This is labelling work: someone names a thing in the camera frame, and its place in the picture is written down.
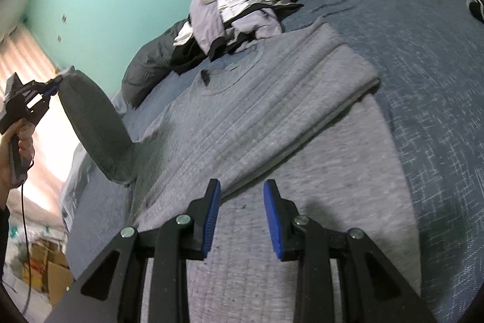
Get dark grey rolled duvet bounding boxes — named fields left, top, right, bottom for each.
left=122, top=0, right=417, bottom=108

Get lavender jacket with black cuffs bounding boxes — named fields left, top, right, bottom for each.
left=189, top=0, right=303, bottom=61

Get black garment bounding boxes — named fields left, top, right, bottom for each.
left=170, top=39, right=212, bottom=74

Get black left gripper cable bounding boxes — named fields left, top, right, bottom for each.
left=21, top=179, right=31, bottom=312

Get pale window curtain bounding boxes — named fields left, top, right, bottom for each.
left=0, top=24, right=82, bottom=229

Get cardboard boxes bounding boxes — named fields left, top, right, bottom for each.
left=23, top=238, right=74, bottom=305

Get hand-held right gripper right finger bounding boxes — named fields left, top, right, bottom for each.
left=263, top=179, right=437, bottom=323

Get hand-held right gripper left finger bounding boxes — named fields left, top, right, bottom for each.
left=44, top=178, right=221, bottom=323

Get person's left hand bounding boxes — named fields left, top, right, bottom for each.
left=0, top=120, right=35, bottom=189

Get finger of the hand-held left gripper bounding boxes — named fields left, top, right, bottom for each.
left=41, top=75, right=63, bottom=98

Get grey knit sweater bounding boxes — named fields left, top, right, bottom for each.
left=58, top=22, right=422, bottom=323

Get blue woven bed blanket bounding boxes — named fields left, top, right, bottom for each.
left=66, top=0, right=484, bottom=323

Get black sock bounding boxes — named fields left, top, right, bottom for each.
left=468, top=0, right=484, bottom=23

